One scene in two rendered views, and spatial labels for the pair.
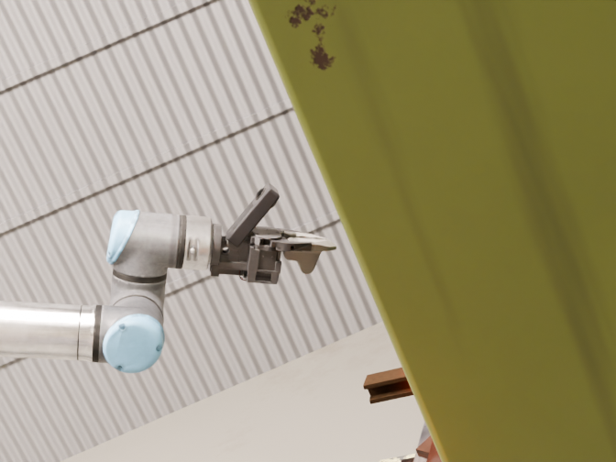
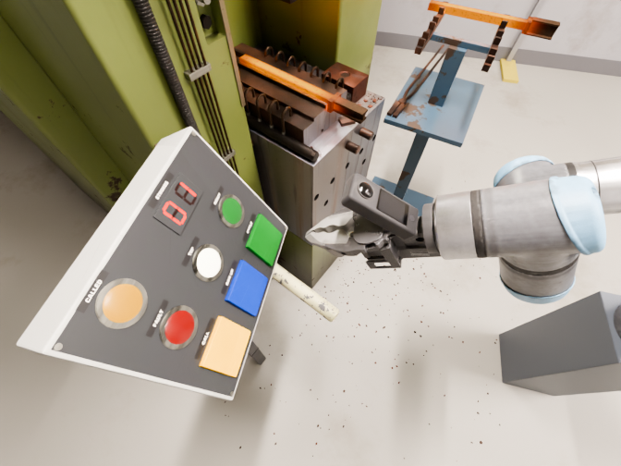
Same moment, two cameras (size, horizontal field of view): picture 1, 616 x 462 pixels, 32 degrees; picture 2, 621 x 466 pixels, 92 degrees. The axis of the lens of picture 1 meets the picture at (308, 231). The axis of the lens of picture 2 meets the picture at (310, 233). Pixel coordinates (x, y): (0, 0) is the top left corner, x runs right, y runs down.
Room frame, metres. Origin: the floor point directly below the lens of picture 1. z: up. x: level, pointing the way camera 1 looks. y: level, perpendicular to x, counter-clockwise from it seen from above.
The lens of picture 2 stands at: (2.00, 0.04, 1.51)
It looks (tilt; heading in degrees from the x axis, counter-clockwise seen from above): 59 degrees down; 195
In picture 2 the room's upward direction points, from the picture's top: straight up
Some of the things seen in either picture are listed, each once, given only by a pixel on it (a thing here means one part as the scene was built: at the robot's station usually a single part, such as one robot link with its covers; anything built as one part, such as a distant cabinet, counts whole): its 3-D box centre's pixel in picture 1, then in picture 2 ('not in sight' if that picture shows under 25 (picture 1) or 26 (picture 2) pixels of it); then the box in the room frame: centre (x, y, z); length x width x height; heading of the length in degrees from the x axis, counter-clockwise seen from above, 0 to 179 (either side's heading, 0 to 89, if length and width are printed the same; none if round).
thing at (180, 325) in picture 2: not in sight; (179, 326); (1.95, -0.16, 1.09); 0.05 x 0.03 x 0.04; 157
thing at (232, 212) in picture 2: not in sight; (231, 211); (1.75, -0.16, 1.09); 0.05 x 0.03 x 0.04; 157
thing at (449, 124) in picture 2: not in sight; (435, 103); (0.83, 0.26, 0.75); 0.40 x 0.30 x 0.02; 167
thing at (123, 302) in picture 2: not in sight; (123, 302); (1.95, -0.20, 1.16); 0.05 x 0.03 x 0.04; 157
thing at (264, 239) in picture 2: not in sight; (263, 240); (1.75, -0.12, 1.01); 0.07 x 0.05 x 0.07; 2
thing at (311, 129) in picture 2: not in sight; (270, 90); (1.22, -0.29, 0.96); 0.42 x 0.20 x 0.09; 67
